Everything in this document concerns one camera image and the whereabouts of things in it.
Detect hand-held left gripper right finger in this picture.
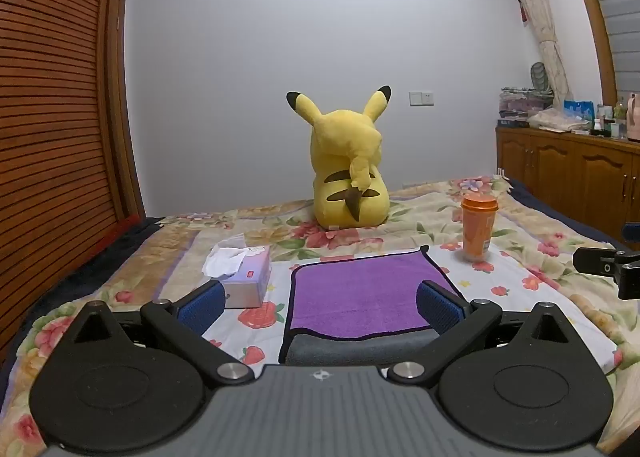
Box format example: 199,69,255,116
387,280,583,385

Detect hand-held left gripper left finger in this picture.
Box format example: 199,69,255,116
60,281,256,385

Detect purple and grey towel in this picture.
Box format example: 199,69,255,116
278,244,468,367

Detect white tissue box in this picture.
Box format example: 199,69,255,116
201,233,273,309

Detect floral quilt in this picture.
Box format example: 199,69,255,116
0,176,640,457

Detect white strawberry print cloth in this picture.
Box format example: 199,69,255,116
202,241,619,375

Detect orange cup with lid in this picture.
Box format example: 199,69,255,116
460,194,499,263

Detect wooden cabinet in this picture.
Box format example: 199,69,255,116
495,124,640,251

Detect pink thermos jug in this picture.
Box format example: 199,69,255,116
626,92,640,141

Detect blue packet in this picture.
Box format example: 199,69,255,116
564,100,595,121

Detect beige crumpled cloth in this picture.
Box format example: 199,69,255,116
528,108,592,132

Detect stack of folded cloths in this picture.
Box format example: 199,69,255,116
498,86,555,122

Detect yellow plush toy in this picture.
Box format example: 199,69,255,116
286,85,392,231

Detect grey-green hand fan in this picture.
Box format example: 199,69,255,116
530,61,551,91

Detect grey window blind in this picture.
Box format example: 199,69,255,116
581,0,640,99

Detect wooden louvered wardrobe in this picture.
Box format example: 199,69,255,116
0,0,147,353

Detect beige patterned curtain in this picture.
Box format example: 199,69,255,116
492,0,572,99

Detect wooden window frame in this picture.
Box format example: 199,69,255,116
559,0,619,109

